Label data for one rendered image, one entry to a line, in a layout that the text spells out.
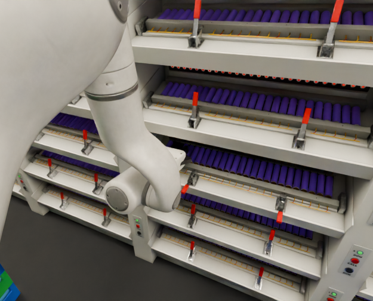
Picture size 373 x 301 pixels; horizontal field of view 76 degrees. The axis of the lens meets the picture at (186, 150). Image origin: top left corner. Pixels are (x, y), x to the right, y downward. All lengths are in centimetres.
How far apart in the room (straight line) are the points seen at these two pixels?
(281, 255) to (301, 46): 62
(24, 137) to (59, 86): 4
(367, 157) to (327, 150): 8
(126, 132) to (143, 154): 5
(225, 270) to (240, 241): 20
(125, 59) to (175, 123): 33
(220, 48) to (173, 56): 11
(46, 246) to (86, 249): 20
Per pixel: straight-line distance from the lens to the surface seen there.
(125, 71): 39
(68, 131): 107
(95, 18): 18
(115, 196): 55
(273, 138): 62
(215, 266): 105
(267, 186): 73
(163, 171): 47
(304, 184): 76
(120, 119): 42
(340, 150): 64
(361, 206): 69
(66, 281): 126
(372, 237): 76
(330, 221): 75
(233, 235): 88
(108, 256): 127
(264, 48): 57
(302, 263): 89
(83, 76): 20
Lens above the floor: 101
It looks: 32 degrees down
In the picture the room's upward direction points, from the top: straight up
